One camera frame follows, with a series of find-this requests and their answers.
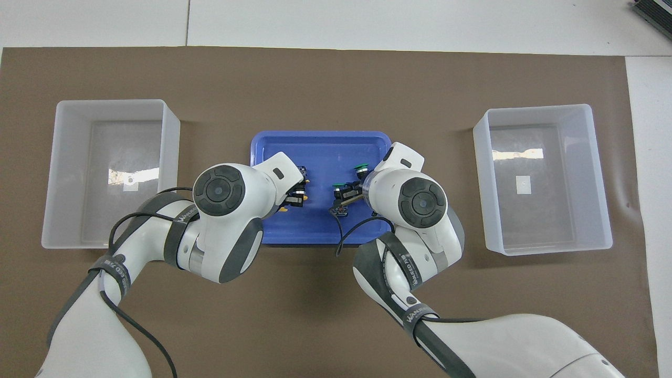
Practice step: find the green push button switch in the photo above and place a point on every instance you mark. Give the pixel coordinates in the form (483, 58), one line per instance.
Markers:
(360, 168)
(340, 185)

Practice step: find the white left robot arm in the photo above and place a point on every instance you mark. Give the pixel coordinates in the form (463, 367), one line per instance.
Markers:
(220, 236)

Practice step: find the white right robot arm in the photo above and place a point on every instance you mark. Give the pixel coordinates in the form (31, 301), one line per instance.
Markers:
(420, 205)

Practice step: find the blue plastic tray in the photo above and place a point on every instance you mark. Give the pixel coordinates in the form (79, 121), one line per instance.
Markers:
(325, 152)

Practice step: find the brown paper table mat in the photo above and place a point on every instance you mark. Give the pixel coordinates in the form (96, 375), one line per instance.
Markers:
(315, 315)

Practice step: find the translucent white plastic box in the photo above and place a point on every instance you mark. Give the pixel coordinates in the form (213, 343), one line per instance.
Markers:
(73, 157)
(546, 226)

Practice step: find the black ribbed device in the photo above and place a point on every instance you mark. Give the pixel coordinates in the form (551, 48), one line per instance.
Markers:
(656, 10)

